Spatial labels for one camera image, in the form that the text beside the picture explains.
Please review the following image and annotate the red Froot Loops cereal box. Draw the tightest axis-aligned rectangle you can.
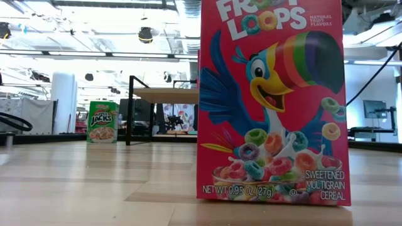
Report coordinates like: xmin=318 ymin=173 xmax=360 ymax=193
xmin=196 ymin=0 xmax=352 ymax=207

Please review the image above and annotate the green Apple Jacks cereal box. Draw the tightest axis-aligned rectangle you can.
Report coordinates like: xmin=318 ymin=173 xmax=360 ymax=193
xmin=87 ymin=100 xmax=120 ymax=144

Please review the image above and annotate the colourful patterned panel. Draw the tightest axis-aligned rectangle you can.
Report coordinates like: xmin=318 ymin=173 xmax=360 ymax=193
xmin=163 ymin=103 xmax=197 ymax=132

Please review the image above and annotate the black computer monitor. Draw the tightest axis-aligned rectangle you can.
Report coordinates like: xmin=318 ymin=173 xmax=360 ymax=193
xmin=118 ymin=99 xmax=152 ymax=123

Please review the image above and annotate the white cylindrical column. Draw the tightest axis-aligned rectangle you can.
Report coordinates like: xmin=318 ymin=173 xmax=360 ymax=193
xmin=50 ymin=72 xmax=79 ymax=135

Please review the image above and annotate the grey fabric partition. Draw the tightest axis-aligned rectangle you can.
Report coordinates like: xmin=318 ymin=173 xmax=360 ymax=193
xmin=0 ymin=99 xmax=58 ymax=135

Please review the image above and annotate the grey background desk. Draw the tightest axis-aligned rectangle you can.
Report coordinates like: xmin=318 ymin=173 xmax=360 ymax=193
xmin=347 ymin=126 xmax=396 ymax=141

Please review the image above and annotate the wooden shelf with black frame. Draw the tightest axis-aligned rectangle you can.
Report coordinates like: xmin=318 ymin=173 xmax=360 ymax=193
xmin=125 ymin=75 xmax=199 ymax=147

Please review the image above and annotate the black looped cable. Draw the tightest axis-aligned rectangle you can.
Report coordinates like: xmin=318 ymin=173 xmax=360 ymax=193
xmin=0 ymin=112 xmax=33 ymax=132

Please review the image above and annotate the grey wall monitor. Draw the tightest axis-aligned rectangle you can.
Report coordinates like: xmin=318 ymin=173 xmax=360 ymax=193
xmin=363 ymin=100 xmax=388 ymax=119

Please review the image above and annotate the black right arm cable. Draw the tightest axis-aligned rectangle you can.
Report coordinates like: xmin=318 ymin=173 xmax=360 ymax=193
xmin=345 ymin=42 xmax=402 ymax=107

